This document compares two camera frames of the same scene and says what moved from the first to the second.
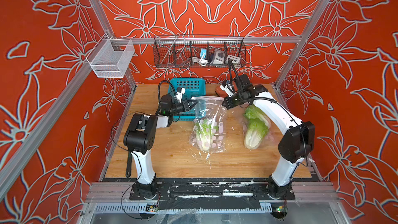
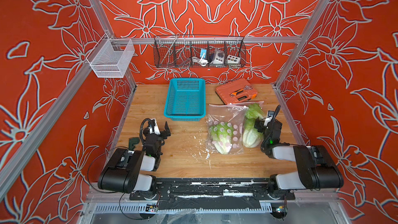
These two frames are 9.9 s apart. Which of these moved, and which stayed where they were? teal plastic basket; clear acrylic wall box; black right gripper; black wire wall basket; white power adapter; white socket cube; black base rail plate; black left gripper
Moved: black right gripper; black left gripper
Stayed: teal plastic basket; white socket cube; white power adapter; black wire wall basket; clear acrylic wall box; black base rail plate
